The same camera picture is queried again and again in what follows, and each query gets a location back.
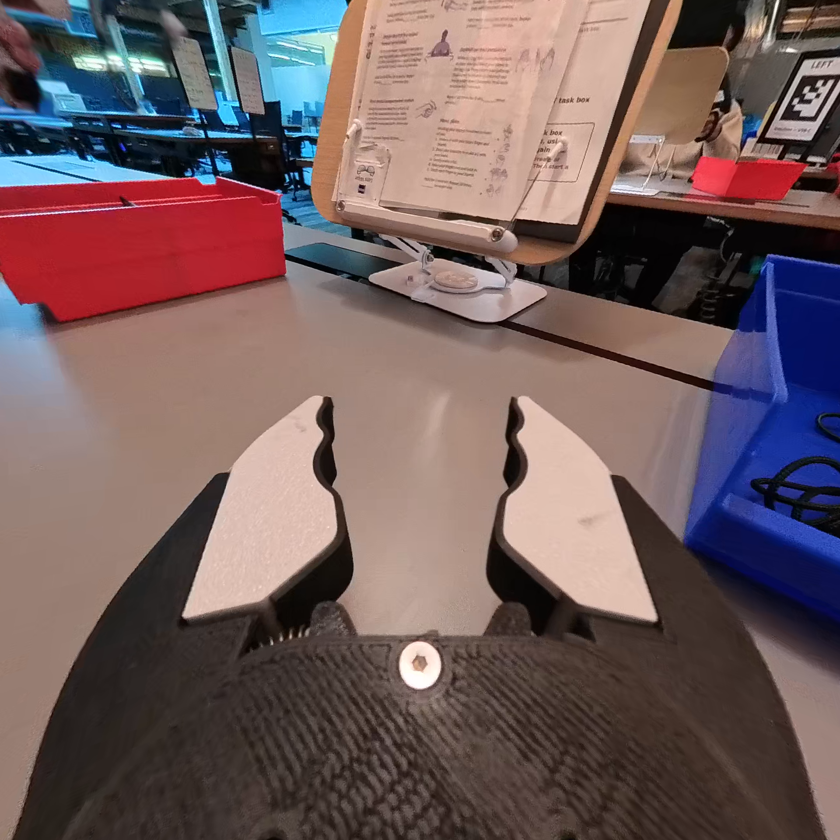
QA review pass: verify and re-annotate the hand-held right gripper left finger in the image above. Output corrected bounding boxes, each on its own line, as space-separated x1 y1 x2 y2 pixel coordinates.
182 395 355 623

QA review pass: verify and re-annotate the blue plastic bin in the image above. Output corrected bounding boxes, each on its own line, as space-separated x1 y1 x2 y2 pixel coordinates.
684 255 840 623

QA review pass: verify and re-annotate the white printed instruction sheet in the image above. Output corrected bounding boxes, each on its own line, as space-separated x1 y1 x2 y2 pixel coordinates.
512 0 651 225

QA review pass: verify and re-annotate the standing notice board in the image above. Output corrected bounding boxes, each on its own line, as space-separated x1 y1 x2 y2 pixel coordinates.
231 46 265 116
172 36 219 111

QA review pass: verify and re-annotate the black cable with blue plug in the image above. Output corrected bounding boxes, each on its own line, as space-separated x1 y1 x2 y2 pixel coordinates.
750 455 840 526

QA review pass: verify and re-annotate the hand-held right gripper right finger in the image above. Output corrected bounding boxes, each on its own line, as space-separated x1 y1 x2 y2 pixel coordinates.
487 395 659 624

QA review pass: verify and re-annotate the large red plastic bin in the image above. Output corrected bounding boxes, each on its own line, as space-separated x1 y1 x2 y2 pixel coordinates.
0 176 287 324

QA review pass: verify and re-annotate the small clear packet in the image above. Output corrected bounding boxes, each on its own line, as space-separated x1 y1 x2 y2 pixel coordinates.
338 146 391 206

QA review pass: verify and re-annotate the plain wooden document stand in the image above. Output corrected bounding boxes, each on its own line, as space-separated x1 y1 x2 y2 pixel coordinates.
630 46 731 181

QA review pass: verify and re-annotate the grey desk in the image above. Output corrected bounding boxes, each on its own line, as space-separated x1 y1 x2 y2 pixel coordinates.
0 223 840 840

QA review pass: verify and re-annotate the black office chair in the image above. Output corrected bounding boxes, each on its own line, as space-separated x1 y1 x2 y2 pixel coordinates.
252 98 309 198

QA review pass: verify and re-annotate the black and white marker tag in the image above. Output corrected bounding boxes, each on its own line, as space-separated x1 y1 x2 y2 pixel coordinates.
755 49 840 161

